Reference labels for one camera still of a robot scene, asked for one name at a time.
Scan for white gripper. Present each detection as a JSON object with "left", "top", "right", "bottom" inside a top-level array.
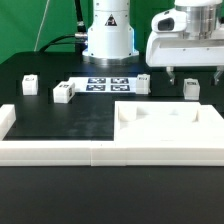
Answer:
[{"left": 146, "top": 30, "right": 224, "bottom": 85}]

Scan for white square tabletop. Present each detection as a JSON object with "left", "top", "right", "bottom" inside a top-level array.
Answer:
[{"left": 114, "top": 101, "right": 224, "bottom": 148}]

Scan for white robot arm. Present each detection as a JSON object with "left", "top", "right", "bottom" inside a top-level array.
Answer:
[{"left": 83, "top": 0, "right": 224, "bottom": 80}]

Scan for white fiducial tag sheet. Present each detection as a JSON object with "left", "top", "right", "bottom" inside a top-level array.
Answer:
[{"left": 69, "top": 77, "right": 136, "bottom": 93}]

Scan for white U-shaped fence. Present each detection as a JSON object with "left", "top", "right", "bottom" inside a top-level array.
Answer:
[{"left": 0, "top": 104, "right": 224, "bottom": 166}]

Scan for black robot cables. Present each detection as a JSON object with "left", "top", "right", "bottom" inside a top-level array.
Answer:
[{"left": 39, "top": 0, "right": 89, "bottom": 53}]

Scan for white thin cord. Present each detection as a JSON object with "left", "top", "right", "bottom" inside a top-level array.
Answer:
[{"left": 33, "top": 0, "right": 52, "bottom": 52}]

